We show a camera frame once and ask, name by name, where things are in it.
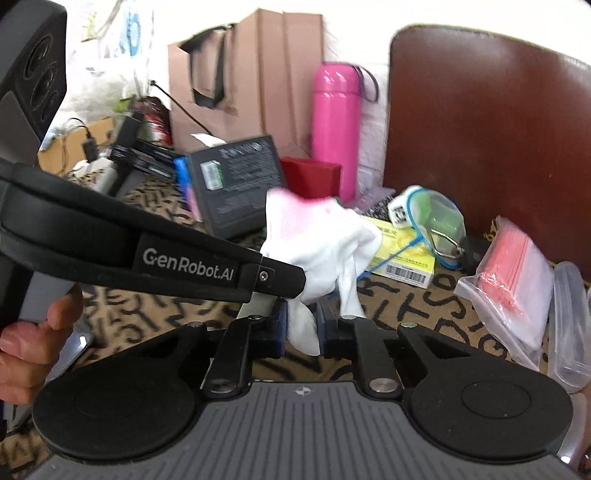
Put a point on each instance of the letter printed blanket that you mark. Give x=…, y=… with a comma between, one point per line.
x=406, y=314

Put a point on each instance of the white pink glove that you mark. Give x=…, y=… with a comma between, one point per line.
x=323, y=240

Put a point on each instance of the person's left hand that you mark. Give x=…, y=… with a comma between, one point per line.
x=23, y=360

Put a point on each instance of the black product box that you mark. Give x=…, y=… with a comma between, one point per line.
x=240, y=184

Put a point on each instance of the stack of clear zip bags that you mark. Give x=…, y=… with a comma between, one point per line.
x=508, y=286

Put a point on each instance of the yellow box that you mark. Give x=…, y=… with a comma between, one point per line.
x=408, y=265

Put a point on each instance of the red box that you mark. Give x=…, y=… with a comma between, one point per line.
x=309, y=173

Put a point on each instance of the blue packet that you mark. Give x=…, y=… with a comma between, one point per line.
x=182, y=180

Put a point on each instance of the dark red packet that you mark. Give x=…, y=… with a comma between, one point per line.
x=157, y=122

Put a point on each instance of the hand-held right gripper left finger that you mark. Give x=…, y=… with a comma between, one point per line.
x=278, y=333

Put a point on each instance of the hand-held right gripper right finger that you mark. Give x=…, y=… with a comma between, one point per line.
x=324, y=333

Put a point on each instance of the black grey handheld device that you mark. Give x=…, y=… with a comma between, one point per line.
x=134, y=152

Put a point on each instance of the white charger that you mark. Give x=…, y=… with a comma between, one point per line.
x=399, y=210

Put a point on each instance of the pink bottle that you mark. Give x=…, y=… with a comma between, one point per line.
x=337, y=129

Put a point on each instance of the brown leather chair back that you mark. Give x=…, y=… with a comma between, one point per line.
x=485, y=115

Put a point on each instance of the brown paper bag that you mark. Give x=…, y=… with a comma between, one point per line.
x=272, y=69

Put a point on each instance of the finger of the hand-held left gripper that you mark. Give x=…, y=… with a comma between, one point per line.
x=258, y=307
x=281, y=279

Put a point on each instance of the black wallet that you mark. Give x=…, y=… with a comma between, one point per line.
x=474, y=254

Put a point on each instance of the clear plastic container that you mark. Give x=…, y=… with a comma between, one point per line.
x=570, y=323

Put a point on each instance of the small open cardboard box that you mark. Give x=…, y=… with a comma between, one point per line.
x=60, y=152

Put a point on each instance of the white plastic bag blue print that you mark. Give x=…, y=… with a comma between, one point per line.
x=124, y=27

